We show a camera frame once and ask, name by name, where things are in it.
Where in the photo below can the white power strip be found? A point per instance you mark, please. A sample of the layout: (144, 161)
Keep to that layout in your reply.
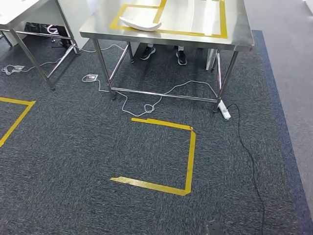
(225, 111)

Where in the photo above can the steel side table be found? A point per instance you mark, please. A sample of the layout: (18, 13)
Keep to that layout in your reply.
(29, 55)

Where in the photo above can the white car mirror cover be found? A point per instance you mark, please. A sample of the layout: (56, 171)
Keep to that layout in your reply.
(139, 24)

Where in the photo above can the grey floor socket box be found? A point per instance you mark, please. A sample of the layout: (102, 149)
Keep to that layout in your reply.
(18, 68)
(92, 77)

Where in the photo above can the steel workbench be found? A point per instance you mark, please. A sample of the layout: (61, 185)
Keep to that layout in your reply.
(239, 26)

